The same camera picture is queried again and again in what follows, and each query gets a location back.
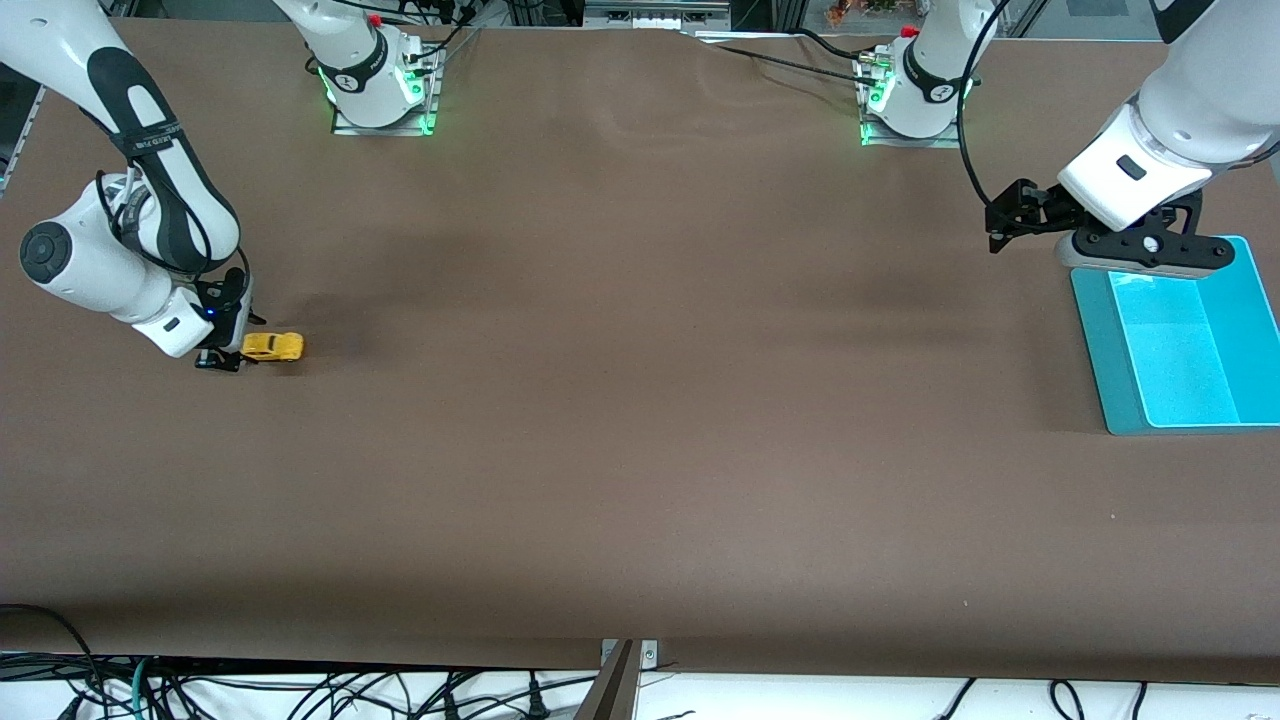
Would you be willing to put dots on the yellow toy beetle car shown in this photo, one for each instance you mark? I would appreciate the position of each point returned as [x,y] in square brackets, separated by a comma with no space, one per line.
[275,346]

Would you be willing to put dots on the small metal edge bracket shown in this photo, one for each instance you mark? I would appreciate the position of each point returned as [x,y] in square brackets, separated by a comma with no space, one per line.
[649,655]

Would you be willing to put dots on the teal plastic bin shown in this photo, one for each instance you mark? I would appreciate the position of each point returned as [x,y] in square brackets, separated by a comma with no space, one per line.
[1190,350]

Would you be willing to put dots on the aluminium frame post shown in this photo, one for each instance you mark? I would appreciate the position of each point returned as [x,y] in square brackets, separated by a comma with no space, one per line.
[787,12]

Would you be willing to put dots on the grey metal box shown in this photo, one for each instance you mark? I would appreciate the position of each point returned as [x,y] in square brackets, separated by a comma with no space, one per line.
[650,15]

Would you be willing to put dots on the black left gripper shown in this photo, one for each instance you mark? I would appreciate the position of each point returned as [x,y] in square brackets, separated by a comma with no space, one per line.
[1047,212]

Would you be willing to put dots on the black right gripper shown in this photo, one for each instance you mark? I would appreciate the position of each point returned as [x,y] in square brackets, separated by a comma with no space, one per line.
[228,318]

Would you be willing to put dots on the brown table cover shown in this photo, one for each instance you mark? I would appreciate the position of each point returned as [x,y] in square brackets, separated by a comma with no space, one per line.
[640,450]

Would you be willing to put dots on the orange green background item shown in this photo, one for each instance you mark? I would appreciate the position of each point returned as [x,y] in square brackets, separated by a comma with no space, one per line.
[860,10]

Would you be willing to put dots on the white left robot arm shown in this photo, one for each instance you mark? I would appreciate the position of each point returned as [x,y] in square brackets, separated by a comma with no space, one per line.
[1200,110]

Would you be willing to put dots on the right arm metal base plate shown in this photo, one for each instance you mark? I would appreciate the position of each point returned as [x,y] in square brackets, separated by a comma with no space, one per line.
[432,110]

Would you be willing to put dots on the dark brown pole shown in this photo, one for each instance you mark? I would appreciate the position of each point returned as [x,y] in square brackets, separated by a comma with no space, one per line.
[610,695]

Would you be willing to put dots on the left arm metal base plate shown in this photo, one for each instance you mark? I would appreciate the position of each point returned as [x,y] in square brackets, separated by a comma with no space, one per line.
[915,143]

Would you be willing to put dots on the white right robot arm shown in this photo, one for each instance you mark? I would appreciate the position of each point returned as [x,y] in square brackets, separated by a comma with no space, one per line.
[90,265]

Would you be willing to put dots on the aluminium frame rail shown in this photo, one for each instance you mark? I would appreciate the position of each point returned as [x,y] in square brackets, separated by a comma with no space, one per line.
[28,115]

